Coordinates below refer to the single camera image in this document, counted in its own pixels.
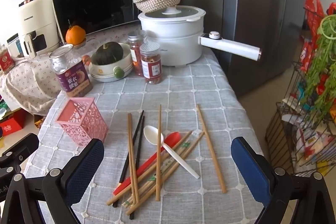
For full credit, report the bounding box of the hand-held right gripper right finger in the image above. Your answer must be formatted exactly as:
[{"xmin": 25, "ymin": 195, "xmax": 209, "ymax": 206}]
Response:
[{"xmin": 230, "ymin": 136, "xmax": 336, "ymax": 224}]

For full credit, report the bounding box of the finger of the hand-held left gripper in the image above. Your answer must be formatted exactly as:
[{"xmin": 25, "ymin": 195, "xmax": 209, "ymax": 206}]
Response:
[{"xmin": 0, "ymin": 133, "xmax": 40, "ymax": 178}]

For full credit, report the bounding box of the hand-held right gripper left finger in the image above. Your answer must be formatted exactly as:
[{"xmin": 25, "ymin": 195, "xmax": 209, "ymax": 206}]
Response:
[{"xmin": 0, "ymin": 138, "xmax": 105, "ymax": 224}]

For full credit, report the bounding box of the pink perforated utensil holder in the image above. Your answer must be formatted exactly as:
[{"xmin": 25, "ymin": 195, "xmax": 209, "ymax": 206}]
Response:
[{"xmin": 55, "ymin": 98, "xmax": 109, "ymax": 147}]

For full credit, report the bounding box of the black chopstick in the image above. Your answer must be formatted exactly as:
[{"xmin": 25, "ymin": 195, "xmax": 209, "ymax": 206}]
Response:
[
  {"xmin": 129, "ymin": 122, "xmax": 145, "ymax": 220},
  {"xmin": 112, "ymin": 110, "xmax": 145, "ymax": 208}
]

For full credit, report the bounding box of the wooden chopstick green label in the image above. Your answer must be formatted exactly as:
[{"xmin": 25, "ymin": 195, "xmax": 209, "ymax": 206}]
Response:
[
  {"xmin": 123, "ymin": 147, "xmax": 196, "ymax": 211},
  {"xmin": 121, "ymin": 141, "xmax": 190, "ymax": 207}
]

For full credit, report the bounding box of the white ceramic spoon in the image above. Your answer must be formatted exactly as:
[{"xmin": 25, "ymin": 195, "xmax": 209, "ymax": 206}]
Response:
[{"xmin": 143, "ymin": 125, "xmax": 200, "ymax": 179}]

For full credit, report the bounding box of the red plastic spoon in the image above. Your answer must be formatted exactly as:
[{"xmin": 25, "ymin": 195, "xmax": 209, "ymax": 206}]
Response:
[{"xmin": 113, "ymin": 132, "xmax": 182, "ymax": 195}]

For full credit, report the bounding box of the red box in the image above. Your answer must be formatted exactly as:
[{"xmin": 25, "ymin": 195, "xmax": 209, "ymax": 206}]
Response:
[{"xmin": 0, "ymin": 110, "xmax": 27, "ymax": 136}]

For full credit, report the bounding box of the green foil packet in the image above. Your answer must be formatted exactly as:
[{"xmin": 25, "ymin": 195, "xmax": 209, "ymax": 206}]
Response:
[{"xmin": 0, "ymin": 102, "xmax": 9, "ymax": 119}]

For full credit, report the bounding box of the clear jar purple label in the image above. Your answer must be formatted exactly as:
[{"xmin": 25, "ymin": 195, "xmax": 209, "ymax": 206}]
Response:
[{"xmin": 49, "ymin": 44, "xmax": 93, "ymax": 98}]

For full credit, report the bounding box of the white teal box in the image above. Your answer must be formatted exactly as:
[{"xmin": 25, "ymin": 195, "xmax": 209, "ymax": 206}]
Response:
[{"xmin": 7, "ymin": 34, "xmax": 23, "ymax": 56}]

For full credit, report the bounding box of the grey checked tablecloth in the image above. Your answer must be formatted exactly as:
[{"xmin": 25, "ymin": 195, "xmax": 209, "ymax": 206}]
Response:
[{"xmin": 22, "ymin": 48, "xmax": 265, "ymax": 224}]

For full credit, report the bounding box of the dark green squash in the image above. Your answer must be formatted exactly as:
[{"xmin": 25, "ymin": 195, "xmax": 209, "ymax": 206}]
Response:
[{"xmin": 91, "ymin": 42, "xmax": 124, "ymax": 65}]

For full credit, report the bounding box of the orange citrus fruit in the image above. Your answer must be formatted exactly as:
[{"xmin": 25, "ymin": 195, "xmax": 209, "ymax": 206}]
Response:
[{"xmin": 66, "ymin": 20, "xmax": 87, "ymax": 45}]

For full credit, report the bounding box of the cream air fryer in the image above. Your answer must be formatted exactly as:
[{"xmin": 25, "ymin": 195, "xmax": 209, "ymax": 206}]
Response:
[{"xmin": 18, "ymin": 0, "xmax": 62, "ymax": 59}]

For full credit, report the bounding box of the short clear spice jar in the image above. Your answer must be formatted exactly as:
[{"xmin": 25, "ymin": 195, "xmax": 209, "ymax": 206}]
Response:
[{"xmin": 140, "ymin": 43, "xmax": 163, "ymax": 84}]

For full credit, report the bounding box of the tall clear spice jar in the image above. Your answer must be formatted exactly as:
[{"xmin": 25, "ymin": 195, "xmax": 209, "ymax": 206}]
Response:
[{"xmin": 128, "ymin": 30, "xmax": 147, "ymax": 77}]

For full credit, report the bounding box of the green leafy vegetable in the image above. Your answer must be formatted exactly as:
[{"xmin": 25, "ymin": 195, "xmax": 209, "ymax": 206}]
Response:
[{"xmin": 306, "ymin": 14, "xmax": 336, "ymax": 122}]

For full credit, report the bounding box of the white electric pot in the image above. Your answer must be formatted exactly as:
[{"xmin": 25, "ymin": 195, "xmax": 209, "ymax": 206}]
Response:
[{"xmin": 138, "ymin": 5, "xmax": 262, "ymax": 67}]

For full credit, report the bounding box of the black microwave oven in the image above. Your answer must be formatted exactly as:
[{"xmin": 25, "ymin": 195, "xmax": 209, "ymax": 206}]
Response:
[{"xmin": 51, "ymin": 0, "xmax": 164, "ymax": 45}]

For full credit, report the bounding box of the grey refrigerator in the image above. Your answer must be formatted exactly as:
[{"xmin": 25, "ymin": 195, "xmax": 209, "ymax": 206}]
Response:
[{"xmin": 168, "ymin": 0, "xmax": 309, "ymax": 98}]

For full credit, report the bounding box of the glass pot lid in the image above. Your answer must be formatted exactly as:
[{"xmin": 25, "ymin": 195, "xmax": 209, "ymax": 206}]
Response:
[{"xmin": 139, "ymin": 5, "xmax": 206, "ymax": 23}]

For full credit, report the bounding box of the red plastic bag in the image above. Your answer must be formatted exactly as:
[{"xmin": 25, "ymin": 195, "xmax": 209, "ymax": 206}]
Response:
[{"xmin": 304, "ymin": 0, "xmax": 327, "ymax": 38}]

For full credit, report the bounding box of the black wire rack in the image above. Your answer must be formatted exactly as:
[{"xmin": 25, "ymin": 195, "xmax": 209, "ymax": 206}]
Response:
[{"xmin": 265, "ymin": 4, "xmax": 336, "ymax": 180}]

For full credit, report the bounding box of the cream bowl green handle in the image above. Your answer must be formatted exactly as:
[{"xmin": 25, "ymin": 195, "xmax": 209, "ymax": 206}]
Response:
[{"xmin": 89, "ymin": 43, "xmax": 134, "ymax": 80}]

